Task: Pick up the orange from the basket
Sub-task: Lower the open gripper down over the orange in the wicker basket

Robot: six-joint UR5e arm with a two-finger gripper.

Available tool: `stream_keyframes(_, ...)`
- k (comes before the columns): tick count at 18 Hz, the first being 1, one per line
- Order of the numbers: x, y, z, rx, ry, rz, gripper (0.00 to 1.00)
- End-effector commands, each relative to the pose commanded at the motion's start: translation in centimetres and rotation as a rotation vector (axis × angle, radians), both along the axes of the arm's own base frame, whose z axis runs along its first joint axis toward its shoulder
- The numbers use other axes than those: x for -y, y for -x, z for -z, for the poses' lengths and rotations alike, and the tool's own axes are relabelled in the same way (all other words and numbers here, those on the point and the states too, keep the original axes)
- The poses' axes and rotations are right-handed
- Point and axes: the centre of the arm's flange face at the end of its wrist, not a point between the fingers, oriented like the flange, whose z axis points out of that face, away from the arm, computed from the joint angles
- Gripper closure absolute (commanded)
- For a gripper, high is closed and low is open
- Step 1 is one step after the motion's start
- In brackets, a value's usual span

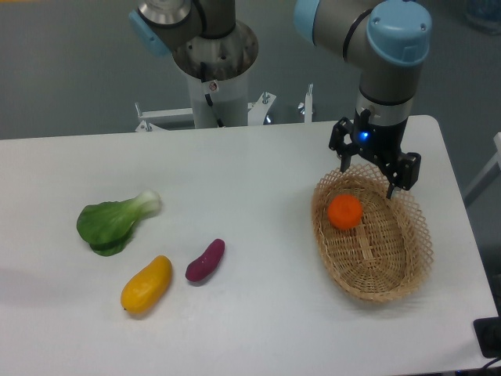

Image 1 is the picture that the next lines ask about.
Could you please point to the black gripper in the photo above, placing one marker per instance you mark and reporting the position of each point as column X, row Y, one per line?
column 376, row 143

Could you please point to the orange fruit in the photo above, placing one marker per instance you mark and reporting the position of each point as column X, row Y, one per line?
column 345, row 212

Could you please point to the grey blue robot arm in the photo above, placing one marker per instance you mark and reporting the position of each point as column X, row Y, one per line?
column 387, row 40

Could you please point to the woven wicker basket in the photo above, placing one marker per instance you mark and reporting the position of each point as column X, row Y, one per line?
column 389, row 254

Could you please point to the purple sweet potato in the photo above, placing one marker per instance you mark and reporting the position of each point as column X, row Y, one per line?
column 203, row 266

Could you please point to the black device at table edge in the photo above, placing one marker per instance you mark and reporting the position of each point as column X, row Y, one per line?
column 487, row 331

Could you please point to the yellow mango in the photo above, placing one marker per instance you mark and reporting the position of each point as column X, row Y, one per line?
column 145, row 289

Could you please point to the green bok choy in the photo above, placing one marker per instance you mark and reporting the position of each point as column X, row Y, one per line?
column 107, row 227

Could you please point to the white frame at right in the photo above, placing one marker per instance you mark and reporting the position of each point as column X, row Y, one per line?
column 485, row 177

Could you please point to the white metal base frame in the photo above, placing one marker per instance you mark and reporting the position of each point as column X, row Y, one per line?
column 205, row 116

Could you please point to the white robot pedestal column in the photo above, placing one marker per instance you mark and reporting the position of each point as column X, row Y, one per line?
column 216, row 70

